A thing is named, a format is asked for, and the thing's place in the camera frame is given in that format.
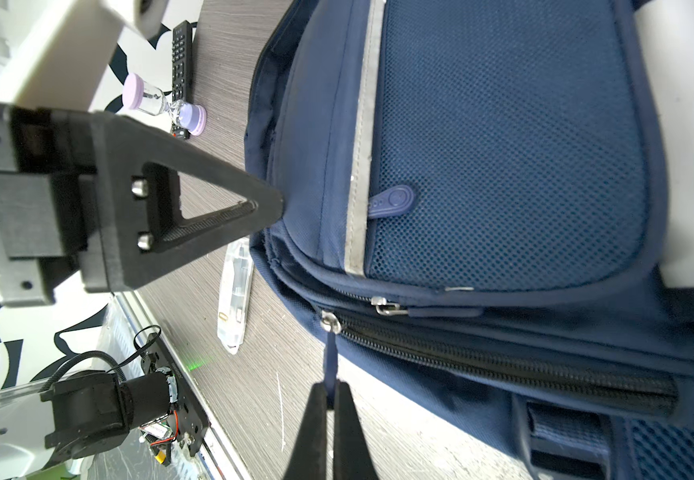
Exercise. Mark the small purple bottle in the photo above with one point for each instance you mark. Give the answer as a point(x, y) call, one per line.
point(139, 95)

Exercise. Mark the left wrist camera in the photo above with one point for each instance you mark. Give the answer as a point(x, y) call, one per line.
point(62, 60)

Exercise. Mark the navy blue student backpack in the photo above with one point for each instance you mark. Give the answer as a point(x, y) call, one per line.
point(476, 202)

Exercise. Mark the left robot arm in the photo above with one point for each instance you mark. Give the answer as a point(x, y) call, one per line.
point(69, 416)

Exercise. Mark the black remote control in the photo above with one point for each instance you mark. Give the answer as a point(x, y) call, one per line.
point(182, 64)

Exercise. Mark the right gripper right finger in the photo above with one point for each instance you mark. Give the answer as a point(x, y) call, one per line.
point(352, 459)

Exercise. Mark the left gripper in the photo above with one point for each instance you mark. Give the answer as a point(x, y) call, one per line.
point(112, 202)

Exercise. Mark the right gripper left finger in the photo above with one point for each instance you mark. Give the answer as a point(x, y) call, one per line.
point(308, 460)

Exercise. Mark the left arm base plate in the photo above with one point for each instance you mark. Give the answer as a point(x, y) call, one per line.
point(179, 422)

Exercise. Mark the clear plastic pen box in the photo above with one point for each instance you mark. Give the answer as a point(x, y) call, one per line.
point(234, 295)

